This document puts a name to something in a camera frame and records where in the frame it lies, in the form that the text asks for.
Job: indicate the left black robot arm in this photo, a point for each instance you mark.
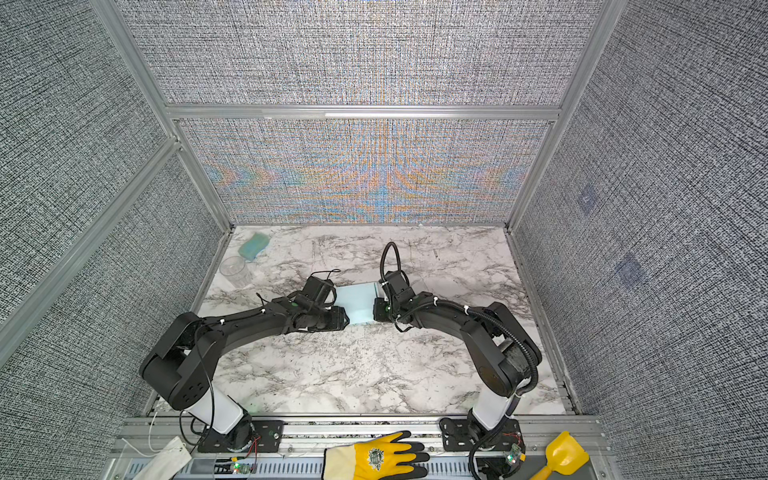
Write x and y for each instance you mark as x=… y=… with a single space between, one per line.
x=182 y=364

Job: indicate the yellow black work glove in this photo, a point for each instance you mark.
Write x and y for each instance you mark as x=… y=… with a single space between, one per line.
x=392 y=456

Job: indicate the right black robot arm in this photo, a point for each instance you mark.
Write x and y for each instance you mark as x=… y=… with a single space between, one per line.
x=505 y=357

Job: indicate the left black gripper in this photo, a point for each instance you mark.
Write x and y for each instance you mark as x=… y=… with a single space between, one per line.
x=339 y=320

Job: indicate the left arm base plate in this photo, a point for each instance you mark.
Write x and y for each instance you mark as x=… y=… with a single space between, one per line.
x=261 y=436

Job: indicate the teal sponge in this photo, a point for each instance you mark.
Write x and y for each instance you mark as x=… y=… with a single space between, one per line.
x=250 y=249

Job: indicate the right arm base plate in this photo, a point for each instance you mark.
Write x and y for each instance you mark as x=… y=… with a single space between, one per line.
x=462 y=434

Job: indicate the white paper tag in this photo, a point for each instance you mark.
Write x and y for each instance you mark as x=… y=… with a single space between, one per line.
x=167 y=463

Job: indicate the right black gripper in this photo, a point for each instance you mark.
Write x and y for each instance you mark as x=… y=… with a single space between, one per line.
x=378 y=303

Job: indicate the light blue paper box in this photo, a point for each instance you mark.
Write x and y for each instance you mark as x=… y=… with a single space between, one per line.
x=358 y=301

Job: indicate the yellow plastic scoop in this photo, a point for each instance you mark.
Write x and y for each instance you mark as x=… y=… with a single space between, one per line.
x=564 y=455

